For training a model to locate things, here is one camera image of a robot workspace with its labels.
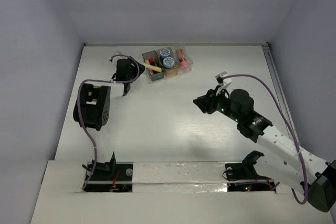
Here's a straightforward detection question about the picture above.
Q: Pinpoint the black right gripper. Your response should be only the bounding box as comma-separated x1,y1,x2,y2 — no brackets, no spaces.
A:
192,84,242,123

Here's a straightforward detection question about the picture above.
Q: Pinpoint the black pink highlighter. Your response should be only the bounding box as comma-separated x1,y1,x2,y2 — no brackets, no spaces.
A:
149,57,158,67

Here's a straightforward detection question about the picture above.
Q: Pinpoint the yellow highlighter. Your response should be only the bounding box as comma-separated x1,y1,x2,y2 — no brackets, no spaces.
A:
142,63,162,72

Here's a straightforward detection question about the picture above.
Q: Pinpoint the blue white round jar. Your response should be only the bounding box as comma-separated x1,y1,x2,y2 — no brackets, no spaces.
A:
162,57,175,69

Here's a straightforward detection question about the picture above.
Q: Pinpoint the orange pink highlighter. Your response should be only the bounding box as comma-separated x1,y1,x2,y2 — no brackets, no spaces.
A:
145,60,154,75

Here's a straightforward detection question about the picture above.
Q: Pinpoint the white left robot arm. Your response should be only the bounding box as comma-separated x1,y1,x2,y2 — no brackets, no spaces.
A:
73,56,161,179

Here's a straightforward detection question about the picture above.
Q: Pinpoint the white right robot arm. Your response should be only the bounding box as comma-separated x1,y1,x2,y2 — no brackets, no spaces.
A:
204,87,335,212

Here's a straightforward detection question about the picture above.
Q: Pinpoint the smoky grey plastic bin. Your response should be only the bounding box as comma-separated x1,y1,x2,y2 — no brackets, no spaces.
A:
142,50,165,81

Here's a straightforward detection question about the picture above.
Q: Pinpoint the clear plastic bin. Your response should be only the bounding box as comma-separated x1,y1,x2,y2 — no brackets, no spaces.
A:
173,44,193,75

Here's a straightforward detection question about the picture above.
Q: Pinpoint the white foam front board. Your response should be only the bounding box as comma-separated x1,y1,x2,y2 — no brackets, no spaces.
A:
32,161,332,223

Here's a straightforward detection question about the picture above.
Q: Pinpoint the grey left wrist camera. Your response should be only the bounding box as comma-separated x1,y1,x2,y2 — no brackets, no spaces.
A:
109,51,122,62

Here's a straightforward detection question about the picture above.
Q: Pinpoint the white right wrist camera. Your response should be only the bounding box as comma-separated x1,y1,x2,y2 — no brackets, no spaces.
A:
215,71,232,93

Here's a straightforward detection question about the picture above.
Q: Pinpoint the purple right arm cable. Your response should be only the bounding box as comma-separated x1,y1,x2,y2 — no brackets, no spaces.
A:
225,73,308,205

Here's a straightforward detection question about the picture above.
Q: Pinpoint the metal rail right side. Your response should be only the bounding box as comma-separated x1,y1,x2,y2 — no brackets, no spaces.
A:
262,45,305,158

